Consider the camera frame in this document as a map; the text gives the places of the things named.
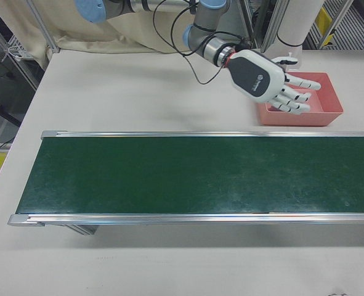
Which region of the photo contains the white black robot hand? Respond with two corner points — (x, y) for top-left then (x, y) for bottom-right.
(224, 49), (322, 116)

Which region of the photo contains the pink plastic box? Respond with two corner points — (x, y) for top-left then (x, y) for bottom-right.
(255, 72), (344, 127)

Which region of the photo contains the green conveyor belt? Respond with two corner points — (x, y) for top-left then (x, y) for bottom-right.
(7, 129), (364, 237)

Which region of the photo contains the grey slanted aluminium bar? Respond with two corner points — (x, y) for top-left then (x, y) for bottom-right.
(30, 0), (61, 54)

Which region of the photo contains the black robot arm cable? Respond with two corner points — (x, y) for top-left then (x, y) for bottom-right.
(152, 0), (254, 86)

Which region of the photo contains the aluminium frame structure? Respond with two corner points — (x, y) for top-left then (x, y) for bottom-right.
(239, 0), (291, 54)

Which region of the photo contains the white cylindrical pedestal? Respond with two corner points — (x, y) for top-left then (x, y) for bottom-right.
(276, 0), (326, 72)

